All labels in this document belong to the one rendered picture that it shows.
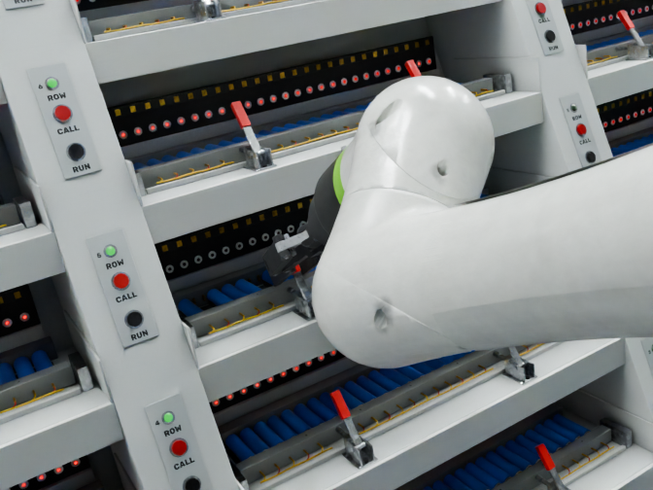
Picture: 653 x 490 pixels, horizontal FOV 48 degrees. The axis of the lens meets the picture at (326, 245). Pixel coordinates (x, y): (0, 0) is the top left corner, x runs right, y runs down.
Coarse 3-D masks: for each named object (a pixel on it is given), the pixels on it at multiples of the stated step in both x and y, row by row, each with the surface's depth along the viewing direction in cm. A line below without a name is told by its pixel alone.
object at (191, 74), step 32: (576, 0) 139; (352, 32) 117; (384, 32) 120; (416, 32) 123; (224, 64) 108; (256, 64) 110; (288, 64) 112; (128, 96) 101; (0, 160) 93; (0, 192) 93; (32, 288) 93; (64, 320) 94; (0, 352) 90
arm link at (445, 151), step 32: (384, 96) 56; (416, 96) 54; (448, 96) 54; (384, 128) 54; (416, 128) 53; (448, 128) 53; (480, 128) 54; (352, 160) 57; (384, 160) 53; (416, 160) 52; (448, 160) 52; (480, 160) 54; (352, 192) 54; (416, 192) 51; (448, 192) 52; (480, 192) 56
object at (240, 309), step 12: (312, 276) 94; (276, 288) 92; (240, 300) 90; (252, 300) 90; (264, 300) 91; (276, 300) 92; (288, 300) 93; (204, 312) 89; (216, 312) 88; (228, 312) 89; (240, 312) 90; (252, 312) 91; (264, 312) 90; (192, 324) 87; (204, 324) 88; (216, 324) 89; (228, 324) 88
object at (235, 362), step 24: (216, 264) 100; (240, 264) 101; (192, 336) 85; (240, 336) 86; (264, 336) 85; (288, 336) 85; (312, 336) 87; (216, 360) 81; (240, 360) 83; (264, 360) 84; (288, 360) 86; (216, 384) 82; (240, 384) 83
